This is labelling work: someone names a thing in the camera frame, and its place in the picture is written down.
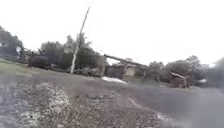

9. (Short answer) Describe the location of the clump of trees and bushes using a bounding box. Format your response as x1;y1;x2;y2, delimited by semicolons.
28;33;105;78

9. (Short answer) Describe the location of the dark tree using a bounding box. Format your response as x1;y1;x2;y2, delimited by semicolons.
0;25;25;62

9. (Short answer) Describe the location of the grey gravel road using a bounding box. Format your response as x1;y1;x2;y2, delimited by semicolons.
0;68;224;128

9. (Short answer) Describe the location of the row of trees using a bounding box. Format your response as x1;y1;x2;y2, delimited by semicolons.
145;54;210;84

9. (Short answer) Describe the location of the grass patch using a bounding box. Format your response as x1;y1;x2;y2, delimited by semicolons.
0;59;34;77

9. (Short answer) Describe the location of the building with flat roof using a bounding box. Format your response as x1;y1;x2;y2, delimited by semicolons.
98;53;149;80

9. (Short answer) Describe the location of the leaning pale pole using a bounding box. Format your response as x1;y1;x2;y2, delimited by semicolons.
69;4;92;75

